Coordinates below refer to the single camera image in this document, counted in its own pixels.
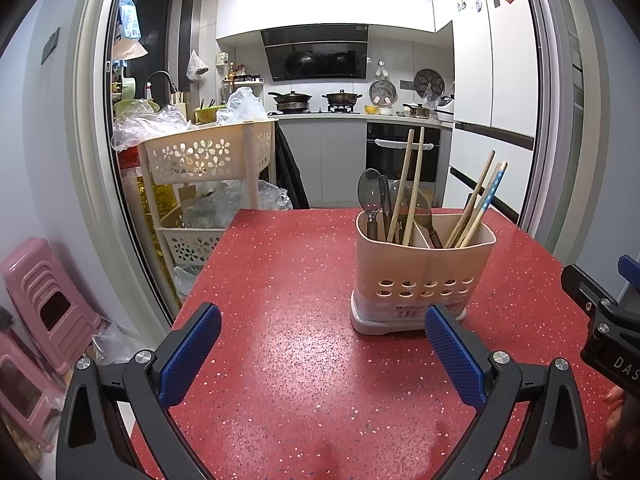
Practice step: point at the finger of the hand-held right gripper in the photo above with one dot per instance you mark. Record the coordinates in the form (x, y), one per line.
(630, 266)
(580, 285)

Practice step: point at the round dark hanging rack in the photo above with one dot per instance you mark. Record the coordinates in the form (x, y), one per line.
(430, 81)

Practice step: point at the white wall cabinets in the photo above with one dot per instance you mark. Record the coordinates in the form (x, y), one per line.
(325, 5)

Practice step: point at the black kitchen faucet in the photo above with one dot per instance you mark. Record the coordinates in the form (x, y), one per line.
(159, 76)

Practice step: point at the green basket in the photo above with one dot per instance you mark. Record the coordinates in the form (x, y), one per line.
(209, 115)

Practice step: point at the crumpled plastic bag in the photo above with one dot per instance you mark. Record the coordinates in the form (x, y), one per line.
(120, 345)

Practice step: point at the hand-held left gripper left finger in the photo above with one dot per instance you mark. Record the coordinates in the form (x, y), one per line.
(192, 355)

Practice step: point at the hanging metal strainer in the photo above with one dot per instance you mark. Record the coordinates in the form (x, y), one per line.
(382, 91)

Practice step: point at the grey kitchen counter cabinets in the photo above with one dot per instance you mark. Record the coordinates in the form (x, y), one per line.
(335, 160)

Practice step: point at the speckled bamboo chopstick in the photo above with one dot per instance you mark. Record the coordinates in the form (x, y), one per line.
(475, 225)

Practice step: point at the knife block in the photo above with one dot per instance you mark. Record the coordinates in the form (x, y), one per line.
(177, 101)

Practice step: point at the grey sliding door frame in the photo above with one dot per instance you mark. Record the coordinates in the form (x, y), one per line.
(90, 110)

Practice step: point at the small steel saucepan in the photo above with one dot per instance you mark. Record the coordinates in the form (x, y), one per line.
(419, 111)

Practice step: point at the blue hanging bag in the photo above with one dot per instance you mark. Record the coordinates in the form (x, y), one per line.
(131, 17)

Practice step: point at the dark cooking pot with lid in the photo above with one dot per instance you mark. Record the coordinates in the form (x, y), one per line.
(342, 99)

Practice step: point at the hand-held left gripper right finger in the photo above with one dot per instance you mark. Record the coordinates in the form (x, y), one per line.
(455, 360)

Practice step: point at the white refrigerator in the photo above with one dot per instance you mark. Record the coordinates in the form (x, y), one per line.
(500, 70)

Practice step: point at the beige plastic utensil holder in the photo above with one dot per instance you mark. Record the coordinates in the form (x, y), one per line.
(400, 265)

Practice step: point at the blue patterned chopstick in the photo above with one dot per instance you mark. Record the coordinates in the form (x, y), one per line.
(493, 187)

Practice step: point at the spice rack with bottles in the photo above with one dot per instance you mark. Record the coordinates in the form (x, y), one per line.
(242, 77)

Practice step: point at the black built-in oven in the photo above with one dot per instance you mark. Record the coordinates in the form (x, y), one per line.
(382, 165)

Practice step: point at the pale green container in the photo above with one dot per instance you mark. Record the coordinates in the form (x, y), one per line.
(128, 89)

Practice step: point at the yellow oil bottle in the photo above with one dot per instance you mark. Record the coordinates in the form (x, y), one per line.
(160, 205)

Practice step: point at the black wok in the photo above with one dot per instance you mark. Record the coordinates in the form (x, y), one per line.
(290, 102)

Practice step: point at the beige floral storage cart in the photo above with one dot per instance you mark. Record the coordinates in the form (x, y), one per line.
(190, 152)

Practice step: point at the dark wall switch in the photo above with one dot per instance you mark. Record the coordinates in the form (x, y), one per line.
(50, 46)

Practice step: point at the black range hood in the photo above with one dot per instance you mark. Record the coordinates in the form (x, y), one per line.
(315, 55)

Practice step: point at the clear plastic bags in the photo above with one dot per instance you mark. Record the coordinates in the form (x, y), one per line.
(145, 127)

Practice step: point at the black hanging cloth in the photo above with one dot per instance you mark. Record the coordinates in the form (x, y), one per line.
(292, 170)

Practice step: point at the hanging white plastic bag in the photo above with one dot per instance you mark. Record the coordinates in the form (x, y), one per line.
(196, 66)

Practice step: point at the pink plastic stool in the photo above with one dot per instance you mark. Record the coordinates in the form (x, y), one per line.
(40, 280)
(20, 395)

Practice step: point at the plain wooden chopstick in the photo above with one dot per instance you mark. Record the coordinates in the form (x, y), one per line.
(406, 160)
(480, 180)
(417, 170)

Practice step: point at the person's right hand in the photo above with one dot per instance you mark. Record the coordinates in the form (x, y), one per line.
(616, 410)

